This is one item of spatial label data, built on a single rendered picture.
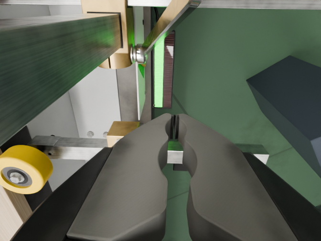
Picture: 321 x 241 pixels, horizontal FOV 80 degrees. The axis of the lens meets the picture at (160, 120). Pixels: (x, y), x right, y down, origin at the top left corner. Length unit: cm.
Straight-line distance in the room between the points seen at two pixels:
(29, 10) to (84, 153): 30
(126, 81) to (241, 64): 87
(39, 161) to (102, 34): 24
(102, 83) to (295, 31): 104
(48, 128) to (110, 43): 36
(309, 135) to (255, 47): 60
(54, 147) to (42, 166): 5
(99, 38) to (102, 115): 44
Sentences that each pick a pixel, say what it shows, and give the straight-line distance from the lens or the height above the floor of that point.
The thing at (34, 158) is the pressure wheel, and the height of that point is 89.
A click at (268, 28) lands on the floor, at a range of 123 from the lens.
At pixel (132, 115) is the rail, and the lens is 48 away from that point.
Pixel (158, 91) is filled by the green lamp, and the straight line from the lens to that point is 44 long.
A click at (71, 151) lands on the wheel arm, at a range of 39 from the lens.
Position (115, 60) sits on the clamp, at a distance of 26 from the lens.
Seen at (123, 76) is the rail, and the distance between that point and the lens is 44.
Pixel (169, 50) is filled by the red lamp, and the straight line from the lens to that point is 42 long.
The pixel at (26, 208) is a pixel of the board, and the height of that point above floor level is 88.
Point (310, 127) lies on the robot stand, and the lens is 82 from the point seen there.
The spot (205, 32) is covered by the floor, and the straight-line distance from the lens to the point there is 114.
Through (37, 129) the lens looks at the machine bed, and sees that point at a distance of 49.
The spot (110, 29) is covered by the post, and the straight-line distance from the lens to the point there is 21.
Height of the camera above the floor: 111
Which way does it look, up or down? 60 degrees down
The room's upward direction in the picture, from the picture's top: 176 degrees counter-clockwise
